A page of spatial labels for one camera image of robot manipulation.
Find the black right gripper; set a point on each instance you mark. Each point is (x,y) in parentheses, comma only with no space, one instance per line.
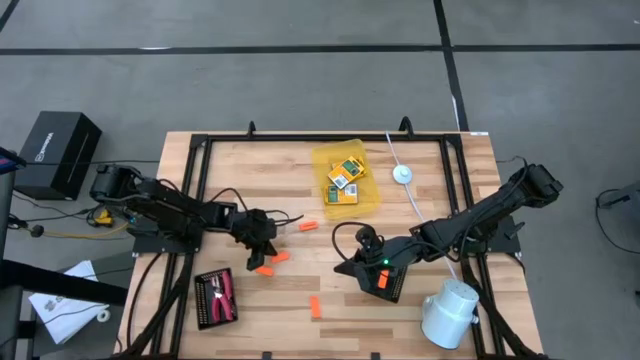
(362,270)

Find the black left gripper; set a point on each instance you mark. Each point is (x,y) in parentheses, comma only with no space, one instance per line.
(257,230)

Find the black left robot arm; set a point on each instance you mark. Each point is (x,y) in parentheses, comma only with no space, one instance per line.
(175,210)

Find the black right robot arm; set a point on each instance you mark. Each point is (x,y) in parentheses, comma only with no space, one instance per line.
(475,215)

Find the black mesh basket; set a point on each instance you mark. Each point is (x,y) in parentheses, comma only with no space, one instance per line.
(395,290)
(201,315)

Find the yellow translucent plastic bin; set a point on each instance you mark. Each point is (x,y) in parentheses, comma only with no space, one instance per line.
(345,210)

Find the white cylindrical lamp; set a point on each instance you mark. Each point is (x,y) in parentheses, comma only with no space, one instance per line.
(450,315)

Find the white tape roll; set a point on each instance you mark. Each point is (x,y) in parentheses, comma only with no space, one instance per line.
(104,316)

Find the black desk beam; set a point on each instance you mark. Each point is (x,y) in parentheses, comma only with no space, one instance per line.
(60,284)

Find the white paper sheets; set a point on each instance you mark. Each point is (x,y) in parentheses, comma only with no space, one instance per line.
(60,310)

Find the black cardboard box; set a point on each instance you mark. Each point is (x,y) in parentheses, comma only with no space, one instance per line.
(55,155)

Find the black round plug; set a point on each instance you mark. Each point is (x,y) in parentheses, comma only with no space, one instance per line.
(36,231)

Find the black blue device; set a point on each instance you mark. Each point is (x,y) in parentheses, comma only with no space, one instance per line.
(10,161)

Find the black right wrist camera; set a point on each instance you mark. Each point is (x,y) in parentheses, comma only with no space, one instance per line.
(369,237)

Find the black aluminium table frame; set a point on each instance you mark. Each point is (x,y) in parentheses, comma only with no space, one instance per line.
(325,137)

